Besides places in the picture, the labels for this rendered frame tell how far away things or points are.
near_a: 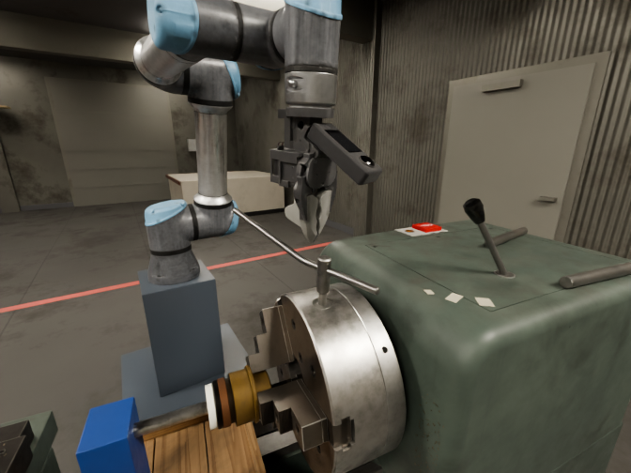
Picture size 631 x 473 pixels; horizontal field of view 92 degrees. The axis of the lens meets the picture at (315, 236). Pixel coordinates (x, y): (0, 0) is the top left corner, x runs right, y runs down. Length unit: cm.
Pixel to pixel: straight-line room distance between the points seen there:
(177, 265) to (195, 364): 33
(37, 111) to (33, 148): 85
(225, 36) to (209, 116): 42
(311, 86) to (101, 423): 56
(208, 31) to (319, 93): 17
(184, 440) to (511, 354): 66
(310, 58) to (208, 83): 47
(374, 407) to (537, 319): 27
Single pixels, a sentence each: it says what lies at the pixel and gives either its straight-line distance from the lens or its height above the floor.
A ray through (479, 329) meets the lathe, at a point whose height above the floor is 125.
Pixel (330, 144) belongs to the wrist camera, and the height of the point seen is 150.
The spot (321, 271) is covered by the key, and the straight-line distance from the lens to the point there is 49.
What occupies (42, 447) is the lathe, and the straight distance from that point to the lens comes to 94.
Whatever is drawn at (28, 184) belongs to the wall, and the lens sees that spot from 988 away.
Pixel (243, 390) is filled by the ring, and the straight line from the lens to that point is 56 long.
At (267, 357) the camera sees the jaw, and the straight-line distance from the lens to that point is 59.
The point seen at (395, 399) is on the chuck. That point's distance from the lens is 53.
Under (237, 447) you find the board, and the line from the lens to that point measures 80.
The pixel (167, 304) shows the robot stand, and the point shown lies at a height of 105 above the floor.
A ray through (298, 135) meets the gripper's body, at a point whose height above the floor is 151.
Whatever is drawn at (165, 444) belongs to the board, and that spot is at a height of 88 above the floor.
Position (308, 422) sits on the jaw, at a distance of 50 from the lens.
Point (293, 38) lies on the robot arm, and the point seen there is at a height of 163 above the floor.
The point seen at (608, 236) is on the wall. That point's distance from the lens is 342.
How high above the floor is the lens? 150
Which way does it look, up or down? 17 degrees down
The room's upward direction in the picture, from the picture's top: straight up
